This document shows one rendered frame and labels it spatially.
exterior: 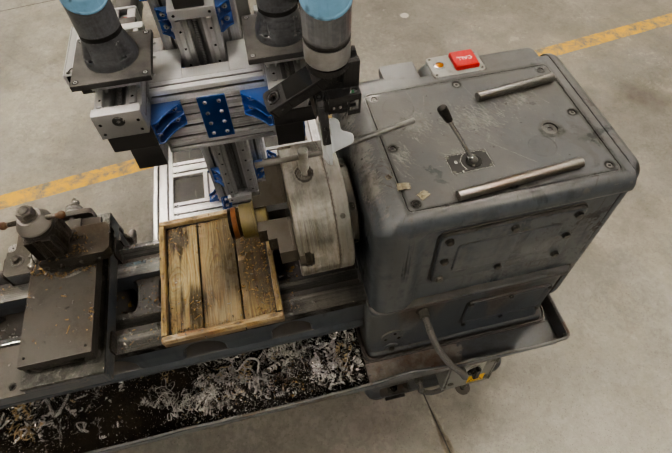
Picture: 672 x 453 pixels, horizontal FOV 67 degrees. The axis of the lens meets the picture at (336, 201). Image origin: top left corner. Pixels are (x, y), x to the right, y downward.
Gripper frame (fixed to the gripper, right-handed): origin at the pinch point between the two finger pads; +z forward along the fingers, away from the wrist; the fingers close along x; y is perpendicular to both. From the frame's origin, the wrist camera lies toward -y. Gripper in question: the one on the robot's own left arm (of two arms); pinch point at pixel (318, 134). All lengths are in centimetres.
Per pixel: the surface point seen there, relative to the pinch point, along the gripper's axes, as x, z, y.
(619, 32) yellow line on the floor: 149, 155, 234
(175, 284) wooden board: -3, 47, -41
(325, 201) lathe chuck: -7.0, 14.1, -0.5
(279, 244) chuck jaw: -10.0, 23.5, -12.0
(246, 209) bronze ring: 1.0, 24.1, -17.7
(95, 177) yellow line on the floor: 114, 150, -101
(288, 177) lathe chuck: -0.2, 12.5, -7.0
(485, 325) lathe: -28, 76, 45
